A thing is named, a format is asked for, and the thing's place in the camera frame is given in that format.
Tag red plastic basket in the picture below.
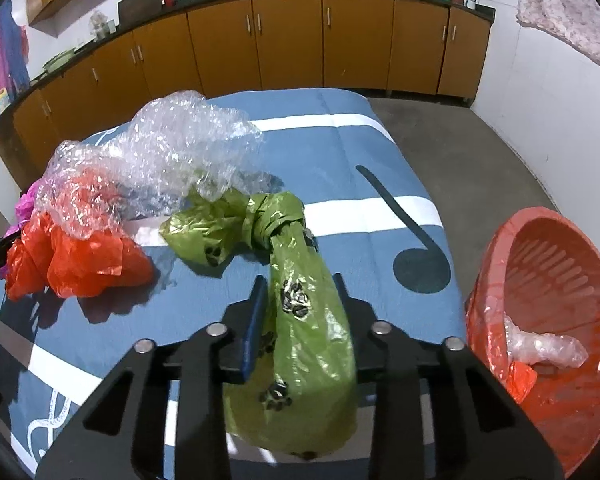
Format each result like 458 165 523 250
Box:
463 206 600 480

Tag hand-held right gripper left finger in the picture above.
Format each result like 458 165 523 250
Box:
35 276 270 480

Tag red plastic bag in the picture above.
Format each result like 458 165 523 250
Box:
4 210 53 302
46 170 157 301

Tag dark cutting board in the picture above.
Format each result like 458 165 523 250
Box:
117 0 162 22

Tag wooden lower cabinets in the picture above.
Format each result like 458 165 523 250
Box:
10 0 496 152

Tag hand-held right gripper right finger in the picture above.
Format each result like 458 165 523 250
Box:
332 272 566 480

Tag white plastic bag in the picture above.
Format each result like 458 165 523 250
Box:
503 316 589 367

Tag pink floral cloth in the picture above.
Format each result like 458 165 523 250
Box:
515 0 600 79

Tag clear bubble wrap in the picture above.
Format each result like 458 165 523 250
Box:
34 90 264 242

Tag purple hanging cloth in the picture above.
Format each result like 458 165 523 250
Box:
0 0 31 137

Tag green basin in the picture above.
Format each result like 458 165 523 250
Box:
42 48 79 74

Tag green plastic bag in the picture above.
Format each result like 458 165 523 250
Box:
158 187 359 462

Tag blue white striped tablecloth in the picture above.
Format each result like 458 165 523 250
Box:
0 88 469 480

